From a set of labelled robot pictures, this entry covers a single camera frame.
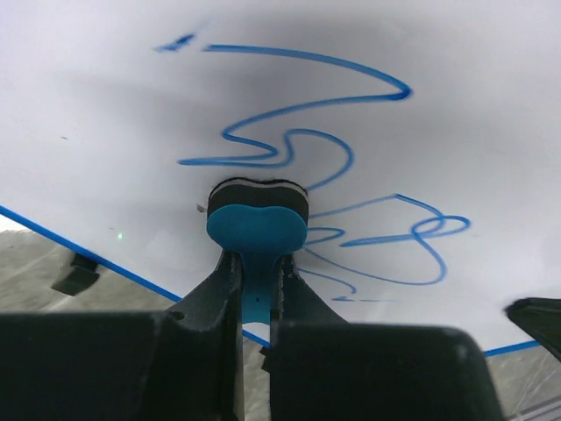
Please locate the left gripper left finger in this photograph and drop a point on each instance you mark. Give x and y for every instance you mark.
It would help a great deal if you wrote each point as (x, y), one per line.
(182, 363)

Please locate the left black whiteboard stand foot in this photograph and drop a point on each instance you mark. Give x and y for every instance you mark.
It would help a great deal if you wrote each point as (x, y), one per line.
(78, 274)

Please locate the blue-framed small whiteboard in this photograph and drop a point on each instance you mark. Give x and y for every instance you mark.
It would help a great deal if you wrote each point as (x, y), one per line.
(426, 133)

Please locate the black whiteboard stand foot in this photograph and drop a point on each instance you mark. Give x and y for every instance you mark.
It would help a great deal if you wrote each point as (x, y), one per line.
(266, 363)
(78, 274)

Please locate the blue whiteboard eraser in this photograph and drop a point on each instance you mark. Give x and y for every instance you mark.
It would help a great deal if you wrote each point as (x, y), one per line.
(261, 221)

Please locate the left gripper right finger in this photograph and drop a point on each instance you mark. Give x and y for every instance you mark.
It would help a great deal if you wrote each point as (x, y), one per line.
(325, 368)

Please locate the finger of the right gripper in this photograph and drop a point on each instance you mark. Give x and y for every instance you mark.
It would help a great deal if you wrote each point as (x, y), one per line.
(540, 319)

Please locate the aluminium mounting rail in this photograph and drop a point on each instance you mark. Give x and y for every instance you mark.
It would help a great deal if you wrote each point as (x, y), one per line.
(544, 412)

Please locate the right black whiteboard stand foot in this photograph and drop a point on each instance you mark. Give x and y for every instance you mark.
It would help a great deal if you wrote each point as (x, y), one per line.
(266, 363)

